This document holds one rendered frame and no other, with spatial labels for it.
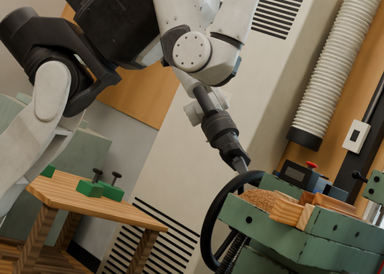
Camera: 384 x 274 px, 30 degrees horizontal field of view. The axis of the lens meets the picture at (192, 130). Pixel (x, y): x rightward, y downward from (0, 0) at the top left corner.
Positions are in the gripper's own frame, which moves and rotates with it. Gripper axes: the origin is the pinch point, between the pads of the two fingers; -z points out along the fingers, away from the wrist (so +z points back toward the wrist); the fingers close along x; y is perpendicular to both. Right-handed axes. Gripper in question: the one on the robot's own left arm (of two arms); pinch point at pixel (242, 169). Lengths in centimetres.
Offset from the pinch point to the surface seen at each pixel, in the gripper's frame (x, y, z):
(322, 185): 8.9, 16.0, -20.5
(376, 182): 11.9, 26.9, -28.2
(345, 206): 11.8, 18.1, -29.1
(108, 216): -60, -63, 48
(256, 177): 6.5, 3.2, -7.9
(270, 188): 15.1, 5.7, -16.7
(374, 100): -105, 48, 52
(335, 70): -99, 42, 70
